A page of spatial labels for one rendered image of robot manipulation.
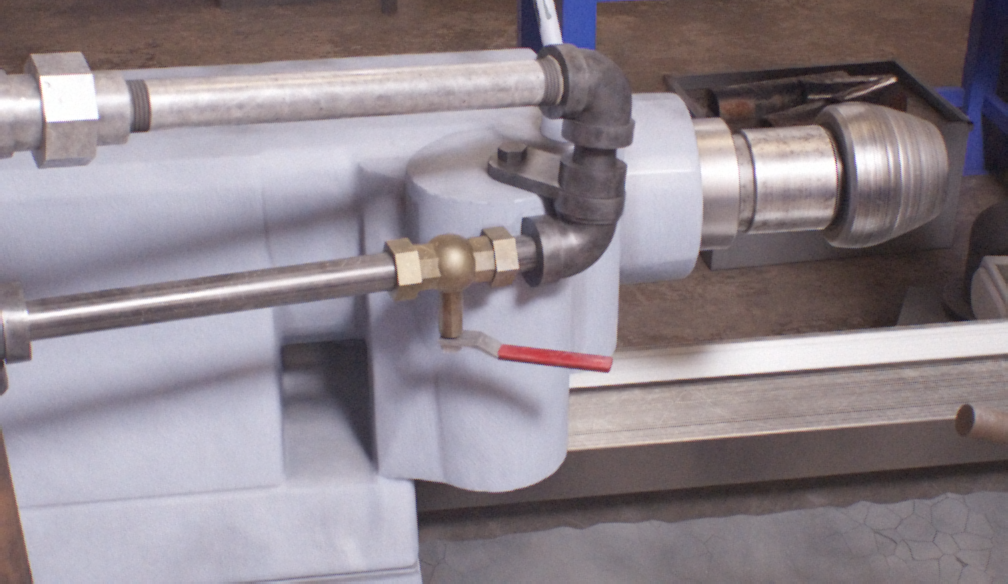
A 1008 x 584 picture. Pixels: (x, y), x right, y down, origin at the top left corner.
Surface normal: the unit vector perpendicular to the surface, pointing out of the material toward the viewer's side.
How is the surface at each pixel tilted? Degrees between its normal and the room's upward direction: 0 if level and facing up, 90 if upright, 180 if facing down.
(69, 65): 13
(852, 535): 3
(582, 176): 81
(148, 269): 76
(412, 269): 60
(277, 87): 46
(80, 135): 101
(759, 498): 90
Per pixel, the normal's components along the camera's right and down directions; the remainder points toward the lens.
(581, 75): 0.46, -0.03
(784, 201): 0.15, 0.43
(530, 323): 0.47, 0.42
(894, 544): -0.22, -0.84
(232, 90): 0.40, -0.33
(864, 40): 0.00, -0.88
